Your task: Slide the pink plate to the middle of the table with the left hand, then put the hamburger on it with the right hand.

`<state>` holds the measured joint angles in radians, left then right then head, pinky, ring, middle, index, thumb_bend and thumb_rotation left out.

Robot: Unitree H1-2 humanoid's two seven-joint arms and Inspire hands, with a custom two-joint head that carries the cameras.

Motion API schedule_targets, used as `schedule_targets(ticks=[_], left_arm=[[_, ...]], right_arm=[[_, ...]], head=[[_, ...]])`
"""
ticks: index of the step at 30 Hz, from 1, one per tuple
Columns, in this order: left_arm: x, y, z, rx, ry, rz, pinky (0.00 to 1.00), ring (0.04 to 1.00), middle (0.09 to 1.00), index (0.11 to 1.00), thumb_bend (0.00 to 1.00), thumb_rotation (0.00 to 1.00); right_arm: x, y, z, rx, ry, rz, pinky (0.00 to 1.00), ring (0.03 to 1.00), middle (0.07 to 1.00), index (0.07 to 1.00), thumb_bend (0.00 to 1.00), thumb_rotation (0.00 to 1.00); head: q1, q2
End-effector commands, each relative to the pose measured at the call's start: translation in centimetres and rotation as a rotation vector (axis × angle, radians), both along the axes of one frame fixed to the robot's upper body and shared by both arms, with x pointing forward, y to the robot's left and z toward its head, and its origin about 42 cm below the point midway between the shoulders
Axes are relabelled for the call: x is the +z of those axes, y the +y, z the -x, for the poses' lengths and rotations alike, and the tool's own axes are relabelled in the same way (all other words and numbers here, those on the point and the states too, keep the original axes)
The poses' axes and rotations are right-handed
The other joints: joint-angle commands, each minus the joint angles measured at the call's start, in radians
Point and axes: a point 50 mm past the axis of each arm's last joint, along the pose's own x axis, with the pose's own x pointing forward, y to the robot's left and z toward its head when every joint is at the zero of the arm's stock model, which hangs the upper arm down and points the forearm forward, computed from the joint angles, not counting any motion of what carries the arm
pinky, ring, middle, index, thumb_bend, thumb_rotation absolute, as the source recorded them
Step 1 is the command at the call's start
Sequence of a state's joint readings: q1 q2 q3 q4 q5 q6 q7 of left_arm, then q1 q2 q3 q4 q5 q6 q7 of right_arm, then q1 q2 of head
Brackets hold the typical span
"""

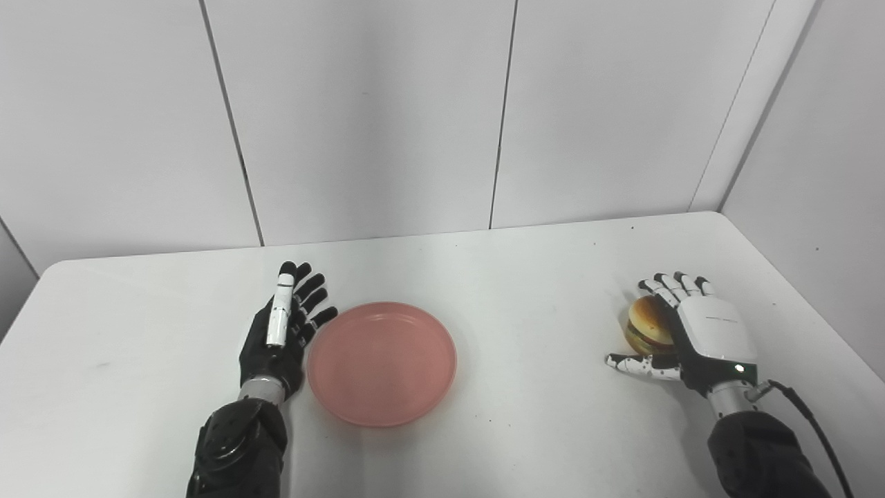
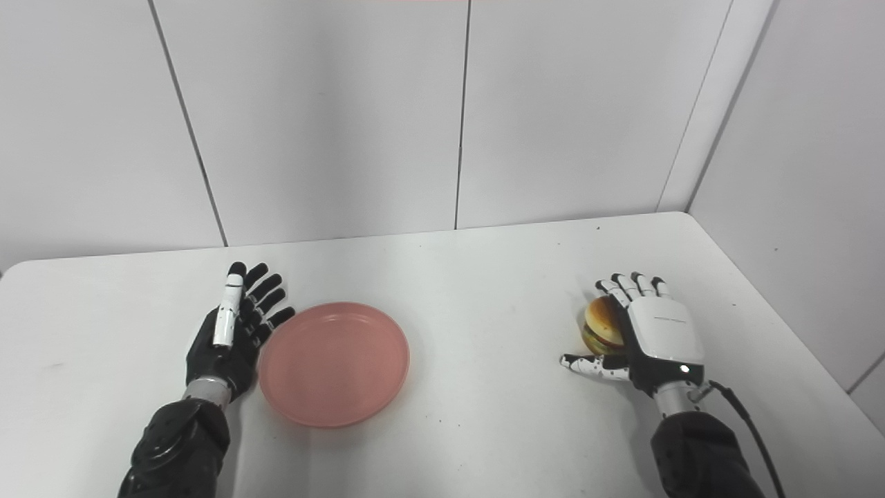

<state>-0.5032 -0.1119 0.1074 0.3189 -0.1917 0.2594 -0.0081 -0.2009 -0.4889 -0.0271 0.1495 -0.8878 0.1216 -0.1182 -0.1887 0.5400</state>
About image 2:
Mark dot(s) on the pink round plate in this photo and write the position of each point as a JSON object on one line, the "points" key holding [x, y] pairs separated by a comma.
{"points": [[334, 364]]}

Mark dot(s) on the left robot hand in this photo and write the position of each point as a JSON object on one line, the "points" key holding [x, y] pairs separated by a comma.
{"points": [[231, 339]]}

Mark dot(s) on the toy hamburger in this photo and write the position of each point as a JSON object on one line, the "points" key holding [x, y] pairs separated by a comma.
{"points": [[603, 325]]}

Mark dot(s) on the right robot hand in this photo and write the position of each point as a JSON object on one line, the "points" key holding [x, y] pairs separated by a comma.
{"points": [[657, 342]]}

